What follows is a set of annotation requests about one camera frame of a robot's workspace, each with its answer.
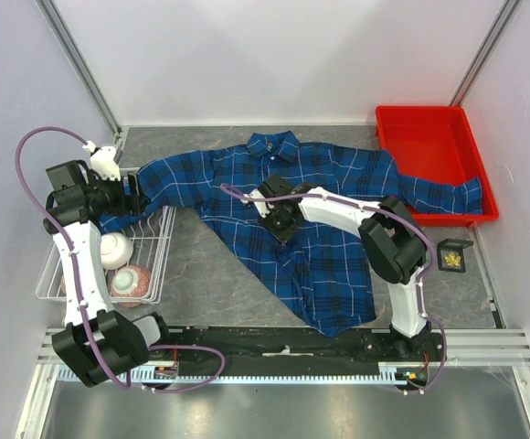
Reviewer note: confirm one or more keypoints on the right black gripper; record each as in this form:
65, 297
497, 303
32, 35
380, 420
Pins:
283, 236

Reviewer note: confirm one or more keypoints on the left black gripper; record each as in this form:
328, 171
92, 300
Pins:
133, 204

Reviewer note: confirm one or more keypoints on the blue plaid shirt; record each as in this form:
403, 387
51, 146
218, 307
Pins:
321, 274

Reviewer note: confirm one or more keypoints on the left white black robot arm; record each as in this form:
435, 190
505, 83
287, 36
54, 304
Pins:
97, 343

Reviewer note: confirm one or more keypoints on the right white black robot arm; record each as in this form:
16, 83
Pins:
394, 246

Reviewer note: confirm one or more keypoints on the black brooch box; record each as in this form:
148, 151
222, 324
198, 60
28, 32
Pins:
452, 245

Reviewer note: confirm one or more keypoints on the white ceramic bowl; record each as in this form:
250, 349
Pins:
116, 250

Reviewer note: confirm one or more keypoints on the pink patterned ceramic bowl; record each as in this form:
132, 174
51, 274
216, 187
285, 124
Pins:
130, 284

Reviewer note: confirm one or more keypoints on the beige ceramic bowl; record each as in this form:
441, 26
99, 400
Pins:
62, 285

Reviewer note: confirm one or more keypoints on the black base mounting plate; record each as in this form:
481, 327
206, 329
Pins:
293, 348

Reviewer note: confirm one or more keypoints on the red plastic bin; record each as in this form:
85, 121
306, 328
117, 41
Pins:
436, 143

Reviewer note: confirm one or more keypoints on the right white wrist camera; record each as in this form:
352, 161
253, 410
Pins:
257, 200

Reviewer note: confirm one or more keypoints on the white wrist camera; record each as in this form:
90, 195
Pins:
257, 200
102, 161

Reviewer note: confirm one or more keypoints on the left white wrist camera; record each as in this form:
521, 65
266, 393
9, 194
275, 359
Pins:
102, 161

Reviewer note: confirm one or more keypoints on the white wire dish rack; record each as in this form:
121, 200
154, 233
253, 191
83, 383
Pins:
146, 256

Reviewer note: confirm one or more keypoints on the aluminium slotted rail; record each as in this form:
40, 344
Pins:
381, 374

